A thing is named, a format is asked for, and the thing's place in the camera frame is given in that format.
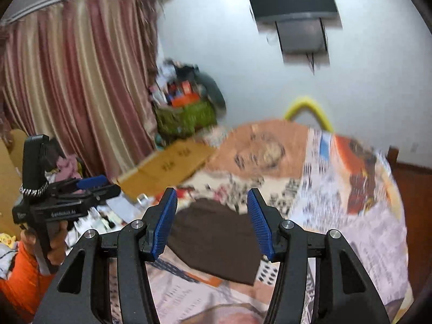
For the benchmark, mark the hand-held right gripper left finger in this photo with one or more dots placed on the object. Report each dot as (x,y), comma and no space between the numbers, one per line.
(165,222)

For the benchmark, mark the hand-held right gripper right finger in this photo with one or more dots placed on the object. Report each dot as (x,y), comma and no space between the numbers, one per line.
(260,222)

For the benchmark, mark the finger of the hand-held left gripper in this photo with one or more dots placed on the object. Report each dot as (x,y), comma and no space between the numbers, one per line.
(104,192)
(91,182)

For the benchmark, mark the brown garment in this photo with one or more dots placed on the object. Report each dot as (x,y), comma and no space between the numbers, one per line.
(216,239)

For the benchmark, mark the person's left hand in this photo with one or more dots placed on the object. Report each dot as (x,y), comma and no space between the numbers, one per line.
(58,246)

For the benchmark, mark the pink crumpled cloth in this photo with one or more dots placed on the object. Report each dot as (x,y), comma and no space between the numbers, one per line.
(67,168)

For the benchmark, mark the flat cardboard sheet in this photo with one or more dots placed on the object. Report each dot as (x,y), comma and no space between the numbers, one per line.
(168,165)

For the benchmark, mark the printed blanket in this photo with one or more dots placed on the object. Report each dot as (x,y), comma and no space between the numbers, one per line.
(354,243)

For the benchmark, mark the green storage bag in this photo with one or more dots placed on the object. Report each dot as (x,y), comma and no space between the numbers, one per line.
(185,119)

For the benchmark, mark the pink striped curtain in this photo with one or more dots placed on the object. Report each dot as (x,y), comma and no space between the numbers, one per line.
(84,74)

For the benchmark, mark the orange box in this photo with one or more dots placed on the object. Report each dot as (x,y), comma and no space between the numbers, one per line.
(184,100)

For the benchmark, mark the yellow foam tube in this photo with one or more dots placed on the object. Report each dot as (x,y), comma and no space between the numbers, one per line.
(310,103)

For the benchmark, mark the grey plush cushion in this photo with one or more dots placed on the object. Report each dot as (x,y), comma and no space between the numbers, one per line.
(212,89)

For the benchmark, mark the wooden bed post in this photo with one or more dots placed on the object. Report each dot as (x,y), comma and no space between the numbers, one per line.
(393,155)

